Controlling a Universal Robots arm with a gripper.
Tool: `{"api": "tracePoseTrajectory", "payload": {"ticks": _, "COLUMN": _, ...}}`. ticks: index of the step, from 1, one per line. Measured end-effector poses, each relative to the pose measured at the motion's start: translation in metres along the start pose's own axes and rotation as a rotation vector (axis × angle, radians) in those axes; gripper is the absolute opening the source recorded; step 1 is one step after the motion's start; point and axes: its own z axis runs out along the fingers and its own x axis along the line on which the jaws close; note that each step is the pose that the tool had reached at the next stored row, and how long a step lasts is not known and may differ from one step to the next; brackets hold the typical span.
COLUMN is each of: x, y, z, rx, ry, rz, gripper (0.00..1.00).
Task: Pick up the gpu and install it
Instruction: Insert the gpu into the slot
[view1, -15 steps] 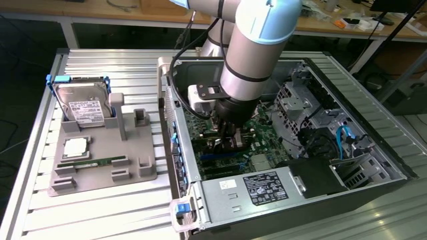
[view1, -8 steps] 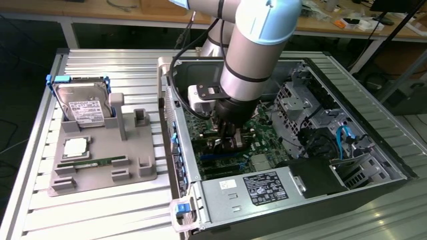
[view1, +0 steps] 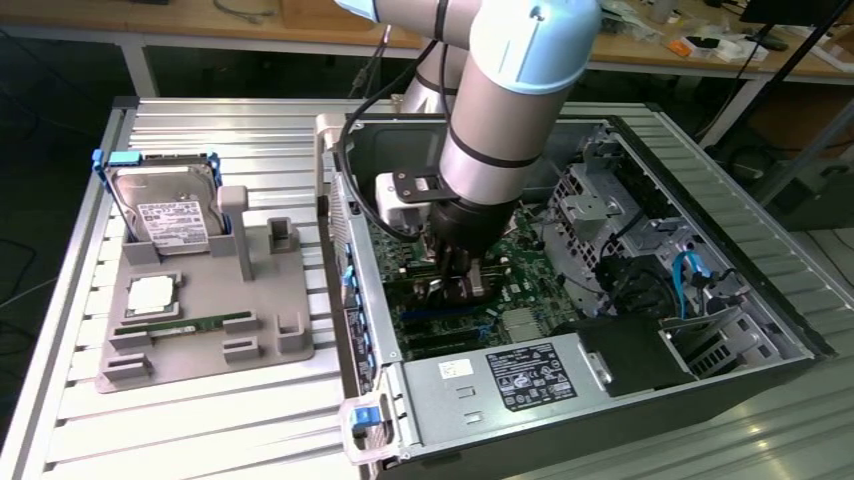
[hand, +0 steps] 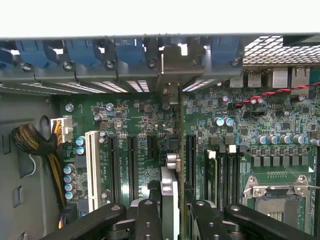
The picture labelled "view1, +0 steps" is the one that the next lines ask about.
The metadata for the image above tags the silver hard disk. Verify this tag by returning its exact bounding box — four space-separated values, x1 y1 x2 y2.
109 164 225 254

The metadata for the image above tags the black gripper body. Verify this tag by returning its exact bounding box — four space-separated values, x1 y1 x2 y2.
425 197 519 257

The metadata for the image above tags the black monitor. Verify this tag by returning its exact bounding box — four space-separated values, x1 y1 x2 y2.
737 0 854 51

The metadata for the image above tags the blue SATA wire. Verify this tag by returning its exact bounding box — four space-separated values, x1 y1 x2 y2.
667 248 709 321

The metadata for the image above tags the wooden workbench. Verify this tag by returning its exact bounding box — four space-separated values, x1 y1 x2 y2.
0 0 854 99

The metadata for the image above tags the grey parts rack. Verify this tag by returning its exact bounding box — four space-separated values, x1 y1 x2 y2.
92 184 316 394

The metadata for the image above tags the open black PC case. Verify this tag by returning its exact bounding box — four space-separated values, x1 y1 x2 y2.
312 112 835 480

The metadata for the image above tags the green RAM stick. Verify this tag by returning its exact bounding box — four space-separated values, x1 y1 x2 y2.
116 313 254 337

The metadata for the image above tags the blue expansion slot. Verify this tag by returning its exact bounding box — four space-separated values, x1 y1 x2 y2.
397 309 476 324

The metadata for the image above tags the grey cable loop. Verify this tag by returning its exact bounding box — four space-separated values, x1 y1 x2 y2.
212 0 276 26

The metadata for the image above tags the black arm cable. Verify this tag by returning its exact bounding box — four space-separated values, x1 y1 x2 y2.
336 0 452 240

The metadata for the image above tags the dangling cable with plug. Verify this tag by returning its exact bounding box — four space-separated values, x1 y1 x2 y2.
349 24 392 99

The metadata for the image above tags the silver CPU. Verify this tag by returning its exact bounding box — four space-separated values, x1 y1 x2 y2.
125 274 182 317

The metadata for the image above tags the black stand pole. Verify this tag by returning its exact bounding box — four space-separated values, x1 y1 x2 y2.
693 0 846 146

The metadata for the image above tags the green motherboard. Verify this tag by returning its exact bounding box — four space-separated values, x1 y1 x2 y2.
365 199 581 361

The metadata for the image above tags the silver chipset heat sink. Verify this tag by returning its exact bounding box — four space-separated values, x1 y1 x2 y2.
501 309 547 339

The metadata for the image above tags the blue disk caddy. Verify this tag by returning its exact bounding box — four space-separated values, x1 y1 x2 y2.
92 147 234 247

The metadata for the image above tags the black coiled cable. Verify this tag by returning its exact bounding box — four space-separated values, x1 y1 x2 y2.
724 143 769 182

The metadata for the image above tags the black computer tower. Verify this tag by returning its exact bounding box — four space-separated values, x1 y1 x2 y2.
765 164 854 232

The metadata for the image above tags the black wire bundle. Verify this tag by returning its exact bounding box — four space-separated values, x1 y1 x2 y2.
589 254 679 319

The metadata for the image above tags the grey power supply unit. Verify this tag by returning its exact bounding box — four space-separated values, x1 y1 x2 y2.
397 335 613 449

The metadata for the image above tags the silver disk bay cage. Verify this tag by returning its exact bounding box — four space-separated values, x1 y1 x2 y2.
539 160 665 284

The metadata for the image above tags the black air shroud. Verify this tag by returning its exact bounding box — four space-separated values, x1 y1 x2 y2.
549 317 696 400

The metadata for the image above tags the white box black insert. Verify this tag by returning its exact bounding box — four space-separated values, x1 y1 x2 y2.
683 33 769 64

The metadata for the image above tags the black expansion slot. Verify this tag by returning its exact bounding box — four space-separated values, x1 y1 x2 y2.
402 328 488 354

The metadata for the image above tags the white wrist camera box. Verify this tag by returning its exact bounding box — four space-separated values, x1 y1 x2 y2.
373 169 456 232

